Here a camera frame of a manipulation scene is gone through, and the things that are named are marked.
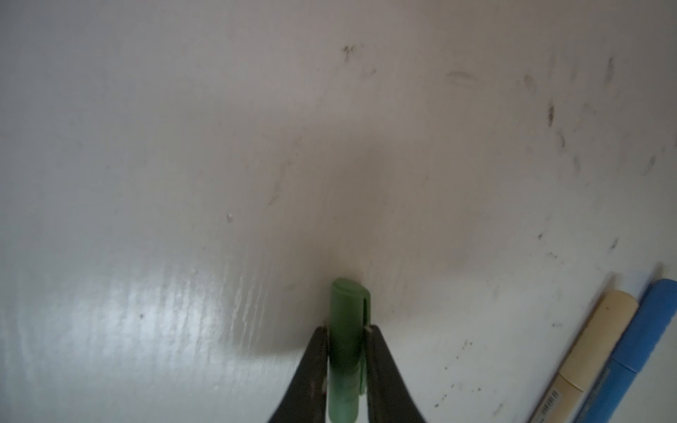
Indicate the green pen cap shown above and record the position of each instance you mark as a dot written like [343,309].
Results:
[347,378]

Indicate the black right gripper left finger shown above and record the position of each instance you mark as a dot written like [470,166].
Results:
[306,396]

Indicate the blue pen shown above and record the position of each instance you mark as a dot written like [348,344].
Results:
[656,311]

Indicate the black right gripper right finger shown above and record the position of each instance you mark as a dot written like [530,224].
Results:
[387,395]

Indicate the beige pen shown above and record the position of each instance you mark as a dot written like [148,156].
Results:
[586,358]

